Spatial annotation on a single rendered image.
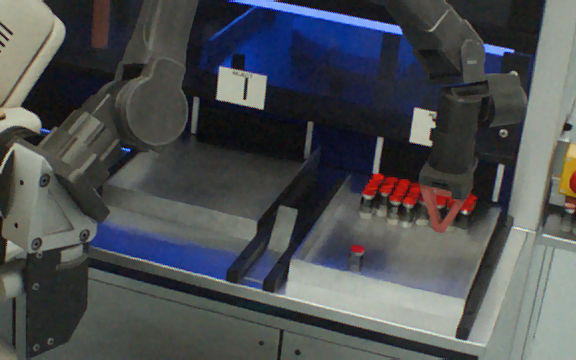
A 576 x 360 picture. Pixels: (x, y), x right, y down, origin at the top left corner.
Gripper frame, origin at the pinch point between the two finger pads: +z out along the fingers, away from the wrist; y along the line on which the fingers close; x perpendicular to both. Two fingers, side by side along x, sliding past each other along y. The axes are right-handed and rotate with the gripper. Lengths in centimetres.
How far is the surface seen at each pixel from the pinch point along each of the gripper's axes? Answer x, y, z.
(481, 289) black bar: -6.7, 7.8, 12.3
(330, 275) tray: 14.6, 0.9, 11.9
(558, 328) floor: -18, 166, 102
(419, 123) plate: 10.4, 35.7, -0.3
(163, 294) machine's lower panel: 53, 36, 43
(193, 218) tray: 39.1, 10.2, 12.7
